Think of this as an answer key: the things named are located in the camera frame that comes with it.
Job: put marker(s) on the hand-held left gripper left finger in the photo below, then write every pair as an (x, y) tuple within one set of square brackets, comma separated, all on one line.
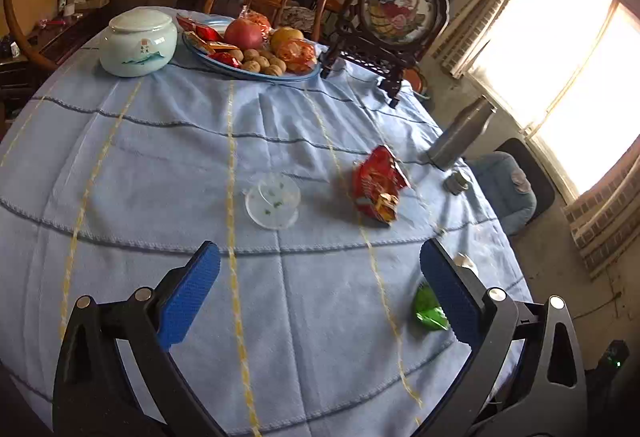
[(192, 297)]

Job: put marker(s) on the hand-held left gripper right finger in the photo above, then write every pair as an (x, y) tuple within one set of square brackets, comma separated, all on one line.
[(450, 292)]

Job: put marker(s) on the green wrapper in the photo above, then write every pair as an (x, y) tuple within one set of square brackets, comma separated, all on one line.
[(427, 309)]

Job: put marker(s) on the large red snack bag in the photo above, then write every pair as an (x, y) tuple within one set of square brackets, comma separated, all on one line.
[(372, 182)]

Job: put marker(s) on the light blue chair cushion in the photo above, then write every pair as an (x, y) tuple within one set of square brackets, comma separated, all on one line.
[(505, 197)]

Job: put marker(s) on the steel bottle cap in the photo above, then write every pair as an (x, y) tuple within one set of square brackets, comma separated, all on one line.
[(456, 182)]

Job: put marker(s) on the light blue striped tablecloth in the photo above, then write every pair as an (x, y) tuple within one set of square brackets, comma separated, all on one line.
[(150, 167)]

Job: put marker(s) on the stainless steel bottle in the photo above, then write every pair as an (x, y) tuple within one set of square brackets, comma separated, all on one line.
[(460, 134)]

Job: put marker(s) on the patterned window curtain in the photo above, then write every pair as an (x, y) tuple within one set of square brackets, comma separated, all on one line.
[(600, 217), (500, 2)]

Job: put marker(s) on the black device with green light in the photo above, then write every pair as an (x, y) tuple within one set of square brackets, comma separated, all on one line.
[(612, 367)]

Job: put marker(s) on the orange round object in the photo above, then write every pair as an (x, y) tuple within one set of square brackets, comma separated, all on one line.
[(415, 82)]

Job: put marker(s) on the small red snack packet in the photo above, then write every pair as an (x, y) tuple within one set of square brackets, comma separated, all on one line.
[(227, 59), (200, 29)]

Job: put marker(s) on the pile of walnuts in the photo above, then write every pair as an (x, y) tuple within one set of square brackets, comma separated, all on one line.
[(260, 62)]

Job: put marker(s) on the small orange snack packet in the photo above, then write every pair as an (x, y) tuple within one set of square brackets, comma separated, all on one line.
[(210, 47)]

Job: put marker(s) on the window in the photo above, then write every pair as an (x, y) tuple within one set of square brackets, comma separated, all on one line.
[(575, 67)]

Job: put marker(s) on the pale green ceramic jar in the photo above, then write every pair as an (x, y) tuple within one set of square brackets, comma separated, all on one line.
[(137, 42)]

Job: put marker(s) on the orange wrapped snack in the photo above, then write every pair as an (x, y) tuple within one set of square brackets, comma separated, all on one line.
[(257, 19), (296, 57)]

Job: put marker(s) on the red apple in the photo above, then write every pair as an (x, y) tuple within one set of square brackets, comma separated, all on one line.
[(243, 34)]

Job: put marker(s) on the blue glass plate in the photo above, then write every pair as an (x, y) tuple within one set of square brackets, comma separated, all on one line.
[(212, 23)]

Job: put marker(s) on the yellow orange fruit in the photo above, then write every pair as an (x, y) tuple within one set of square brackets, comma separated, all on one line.
[(286, 36)]

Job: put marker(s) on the round embroidered table screen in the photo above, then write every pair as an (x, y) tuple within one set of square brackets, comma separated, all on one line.
[(397, 9)]

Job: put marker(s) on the round-back wooden chair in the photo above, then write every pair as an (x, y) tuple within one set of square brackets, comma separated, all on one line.
[(20, 42)]

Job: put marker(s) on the black metal-frame chair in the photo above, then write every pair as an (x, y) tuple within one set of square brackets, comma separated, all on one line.
[(542, 187)]

